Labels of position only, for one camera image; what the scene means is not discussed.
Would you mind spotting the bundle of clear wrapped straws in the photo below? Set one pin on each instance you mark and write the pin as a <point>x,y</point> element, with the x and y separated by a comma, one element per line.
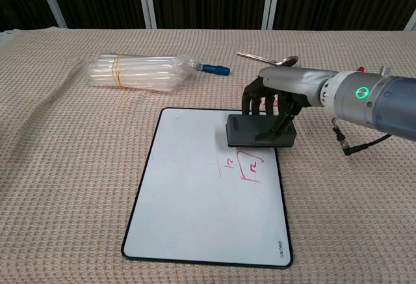
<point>139,72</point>

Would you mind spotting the beige woven fringed tablecloth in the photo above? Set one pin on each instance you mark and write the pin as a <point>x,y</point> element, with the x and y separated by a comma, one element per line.
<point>65,167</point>

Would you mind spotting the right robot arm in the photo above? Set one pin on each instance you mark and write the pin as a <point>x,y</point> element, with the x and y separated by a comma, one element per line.
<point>373,98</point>

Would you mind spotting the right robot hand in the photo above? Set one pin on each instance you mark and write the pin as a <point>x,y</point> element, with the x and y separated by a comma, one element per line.
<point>292,81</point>

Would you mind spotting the grey whiteboard eraser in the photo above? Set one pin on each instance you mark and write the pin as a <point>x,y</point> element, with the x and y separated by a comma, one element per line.
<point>247,131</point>

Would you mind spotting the white whiteboard with black rim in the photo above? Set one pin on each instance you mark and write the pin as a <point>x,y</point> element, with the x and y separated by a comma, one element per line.
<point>195,206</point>

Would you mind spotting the metal spoon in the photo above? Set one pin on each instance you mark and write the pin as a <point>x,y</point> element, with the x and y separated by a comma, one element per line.
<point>260,58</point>

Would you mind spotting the red capped marker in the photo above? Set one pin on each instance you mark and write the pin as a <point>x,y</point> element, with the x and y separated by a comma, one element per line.
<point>360,69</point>

